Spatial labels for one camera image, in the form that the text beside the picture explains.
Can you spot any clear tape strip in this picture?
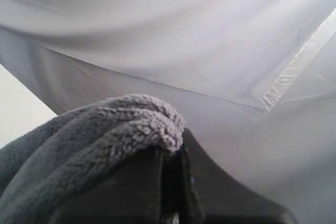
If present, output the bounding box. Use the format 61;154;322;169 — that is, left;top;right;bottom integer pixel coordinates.
260;10;335;112

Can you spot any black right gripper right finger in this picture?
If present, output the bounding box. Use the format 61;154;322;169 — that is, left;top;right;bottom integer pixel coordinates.
180;129;292;223

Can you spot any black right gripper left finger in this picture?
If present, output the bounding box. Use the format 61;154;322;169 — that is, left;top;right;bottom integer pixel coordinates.
49;148;163;224

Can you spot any grey fleece towel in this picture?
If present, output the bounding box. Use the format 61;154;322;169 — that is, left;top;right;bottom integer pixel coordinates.
1;94;185;223

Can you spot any grey backdrop cloth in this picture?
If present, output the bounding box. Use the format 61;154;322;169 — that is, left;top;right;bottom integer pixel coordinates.
1;0;335;223

